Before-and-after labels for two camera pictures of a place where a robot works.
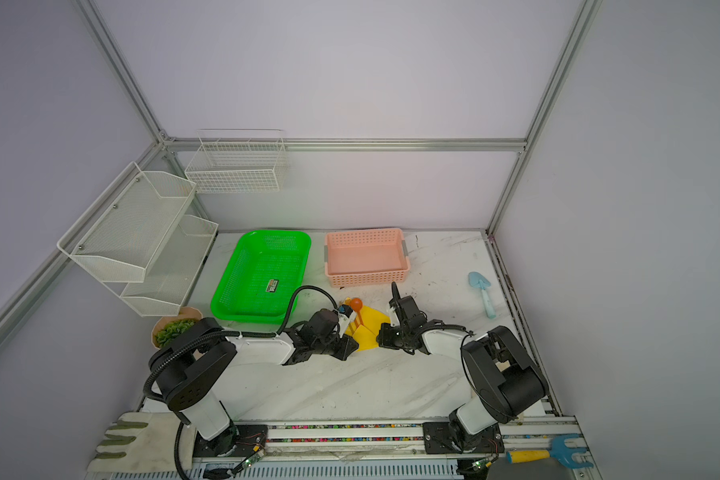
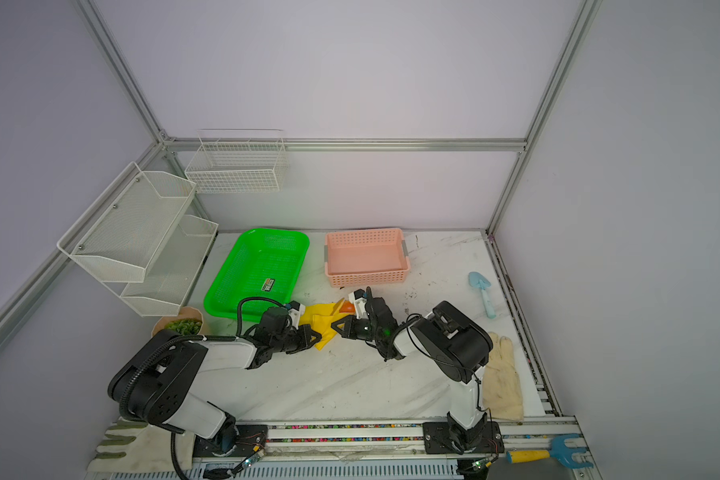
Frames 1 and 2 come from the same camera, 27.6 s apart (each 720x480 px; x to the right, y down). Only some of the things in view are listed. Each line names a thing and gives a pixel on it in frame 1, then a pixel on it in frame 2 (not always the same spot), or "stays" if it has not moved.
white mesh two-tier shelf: x=137 y=237 stays
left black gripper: x=343 y=354 -> x=305 y=342
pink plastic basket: x=365 y=257 stays
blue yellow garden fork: x=558 y=450 stays
